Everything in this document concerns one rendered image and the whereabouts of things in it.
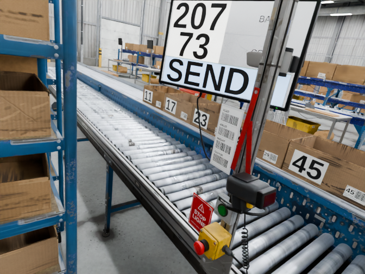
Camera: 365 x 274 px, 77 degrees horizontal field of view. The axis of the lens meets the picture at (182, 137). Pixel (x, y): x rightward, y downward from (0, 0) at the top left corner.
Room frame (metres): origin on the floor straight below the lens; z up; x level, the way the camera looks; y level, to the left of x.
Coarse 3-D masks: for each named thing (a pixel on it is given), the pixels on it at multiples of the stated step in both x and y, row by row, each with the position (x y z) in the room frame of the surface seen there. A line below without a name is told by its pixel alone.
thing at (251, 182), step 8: (232, 176) 0.55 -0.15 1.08; (240, 176) 0.54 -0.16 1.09; (248, 176) 0.55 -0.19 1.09; (232, 184) 0.53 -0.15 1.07; (240, 184) 0.52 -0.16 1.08; (248, 184) 0.51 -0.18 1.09; (256, 184) 0.50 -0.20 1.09; (264, 184) 0.51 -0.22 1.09; (232, 192) 0.53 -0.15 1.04; (240, 192) 0.51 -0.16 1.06; (248, 192) 0.49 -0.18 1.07; (256, 192) 0.48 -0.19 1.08; (264, 192) 0.48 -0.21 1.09; (272, 192) 0.49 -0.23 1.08; (232, 200) 0.54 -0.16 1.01; (240, 200) 0.52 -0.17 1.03; (248, 200) 0.49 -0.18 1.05; (256, 200) 0.48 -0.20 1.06; (264, 200) 0.47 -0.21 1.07; (272, 200) 0.49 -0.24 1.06; (232, 208) 0.53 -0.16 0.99; (240, 208) 0.52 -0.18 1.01; (248, 208) 0.52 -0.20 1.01
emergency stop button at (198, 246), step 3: (195, 243) 0.54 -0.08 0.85; (198, 243) 0.54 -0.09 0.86; (201, 243) 0.54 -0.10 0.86; (195, 246) 0.54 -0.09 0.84; (198, 246) 0.53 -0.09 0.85; (201, 246) 0.53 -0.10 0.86; (195, 249) 0.53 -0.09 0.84; (198, 249) 0.53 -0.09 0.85; (201, 249) 0.52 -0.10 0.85; (198, 252) 0.52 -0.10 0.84; (201, 252) 0.52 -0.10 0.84; (201, 255) 0.53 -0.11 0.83
